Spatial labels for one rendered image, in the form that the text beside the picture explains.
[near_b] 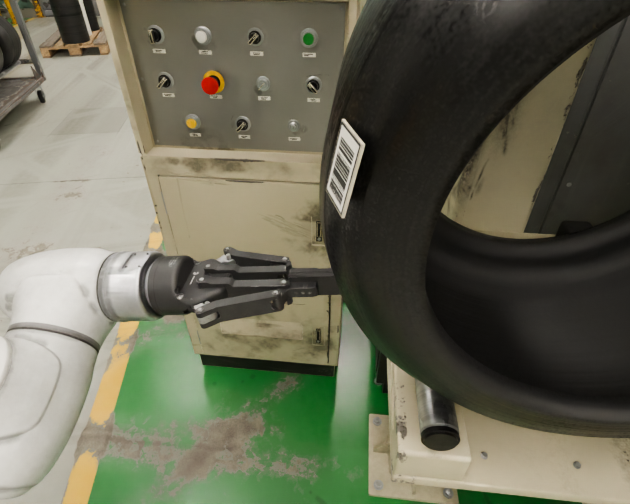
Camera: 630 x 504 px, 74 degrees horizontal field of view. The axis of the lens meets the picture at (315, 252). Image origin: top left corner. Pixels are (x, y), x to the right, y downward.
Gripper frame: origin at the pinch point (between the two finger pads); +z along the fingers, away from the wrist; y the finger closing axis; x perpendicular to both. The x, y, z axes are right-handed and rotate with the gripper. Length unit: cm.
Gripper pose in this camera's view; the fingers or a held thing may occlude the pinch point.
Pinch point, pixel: (319, 281)
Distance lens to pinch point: 50.2
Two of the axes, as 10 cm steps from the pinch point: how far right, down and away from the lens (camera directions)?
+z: 9.9, -0.3, -1.6
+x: 1.2, 7.9, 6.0
